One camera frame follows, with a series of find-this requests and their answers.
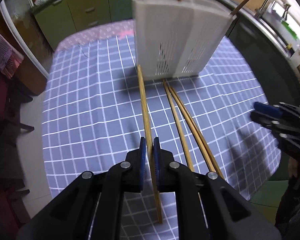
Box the green kitchen cabinets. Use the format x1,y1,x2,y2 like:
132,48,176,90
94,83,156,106
32,0,132,50

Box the blue checkered tablecloth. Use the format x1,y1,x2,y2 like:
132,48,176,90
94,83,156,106
41,19,282,240

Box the dark wooden chopstick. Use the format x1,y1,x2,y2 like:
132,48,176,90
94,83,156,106
230,0,250,16

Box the chrome sink faucet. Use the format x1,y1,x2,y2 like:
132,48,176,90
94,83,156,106
254,0,291,21

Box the sliding glass door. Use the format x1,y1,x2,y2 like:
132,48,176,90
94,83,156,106
0,0,53,78

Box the white plastic utensil holder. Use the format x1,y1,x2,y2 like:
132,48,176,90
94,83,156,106
132,0,236,80

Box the purple plaid apron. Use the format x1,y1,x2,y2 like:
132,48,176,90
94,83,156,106
0,34,24,79

